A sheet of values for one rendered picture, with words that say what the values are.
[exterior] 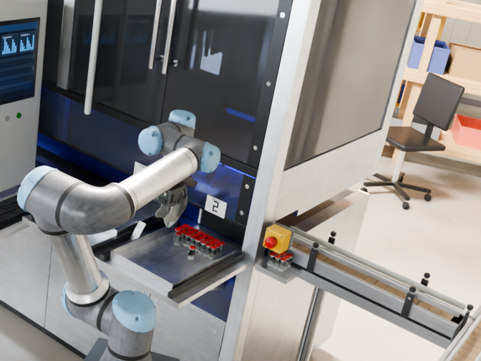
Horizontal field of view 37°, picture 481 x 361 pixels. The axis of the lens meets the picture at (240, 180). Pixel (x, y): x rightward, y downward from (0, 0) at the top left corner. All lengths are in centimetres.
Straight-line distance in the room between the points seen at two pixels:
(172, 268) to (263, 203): 37
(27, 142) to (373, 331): 210
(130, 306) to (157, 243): 63
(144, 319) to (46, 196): 45
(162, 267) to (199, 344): 51
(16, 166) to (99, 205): 137
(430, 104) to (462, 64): 83
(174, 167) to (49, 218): 33
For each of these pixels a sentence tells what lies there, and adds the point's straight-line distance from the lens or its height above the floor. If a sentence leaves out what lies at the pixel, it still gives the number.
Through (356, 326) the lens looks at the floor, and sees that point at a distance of 399.
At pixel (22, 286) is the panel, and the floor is 23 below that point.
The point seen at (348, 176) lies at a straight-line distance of 297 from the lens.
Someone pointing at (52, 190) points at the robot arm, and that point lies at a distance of 163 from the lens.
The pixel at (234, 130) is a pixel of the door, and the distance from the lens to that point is 239.
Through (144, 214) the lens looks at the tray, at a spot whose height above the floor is 88.
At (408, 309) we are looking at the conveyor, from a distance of 238.
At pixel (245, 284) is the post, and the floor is 79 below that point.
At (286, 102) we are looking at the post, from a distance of 226.
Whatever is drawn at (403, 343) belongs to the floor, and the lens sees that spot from 398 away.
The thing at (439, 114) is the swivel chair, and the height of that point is 71.
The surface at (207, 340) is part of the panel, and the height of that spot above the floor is 49.
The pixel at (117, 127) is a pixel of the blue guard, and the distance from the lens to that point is 272.
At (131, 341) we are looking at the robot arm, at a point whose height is 94.
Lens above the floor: 206
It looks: 22 degrees down
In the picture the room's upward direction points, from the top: 11 degrees clockwise
